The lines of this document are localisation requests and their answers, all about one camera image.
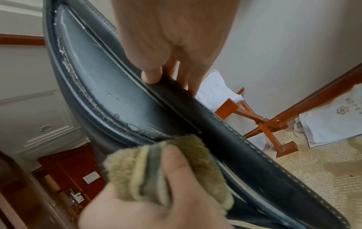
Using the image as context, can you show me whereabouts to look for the person's right hand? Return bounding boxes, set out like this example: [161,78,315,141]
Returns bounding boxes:
[110,0,241,97]

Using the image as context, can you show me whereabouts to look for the person's left hand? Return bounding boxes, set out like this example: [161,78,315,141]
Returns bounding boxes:
[78,145,233,229]

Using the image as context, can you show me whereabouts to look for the green cleaning cloth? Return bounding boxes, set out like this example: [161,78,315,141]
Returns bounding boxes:
[103,134,236,213]

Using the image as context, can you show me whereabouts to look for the black leather chair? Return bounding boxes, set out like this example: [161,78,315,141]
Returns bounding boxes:
[42,0,351,229]

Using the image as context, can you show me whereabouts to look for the white pillow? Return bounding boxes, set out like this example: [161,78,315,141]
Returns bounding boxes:
[195,69,267,152]

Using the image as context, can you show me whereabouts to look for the white door notice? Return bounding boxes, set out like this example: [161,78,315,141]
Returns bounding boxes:
[83,171,102,185]

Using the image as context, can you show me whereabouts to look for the wooden luggage rack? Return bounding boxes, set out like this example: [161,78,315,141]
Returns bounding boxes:
[215,87,299,158]

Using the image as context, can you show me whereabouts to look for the white paper sheet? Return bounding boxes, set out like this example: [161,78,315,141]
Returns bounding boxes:
[294,83,362,148]

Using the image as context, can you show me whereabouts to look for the metal door handle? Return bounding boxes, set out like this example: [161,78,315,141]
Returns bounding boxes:
[69,189,86,204]

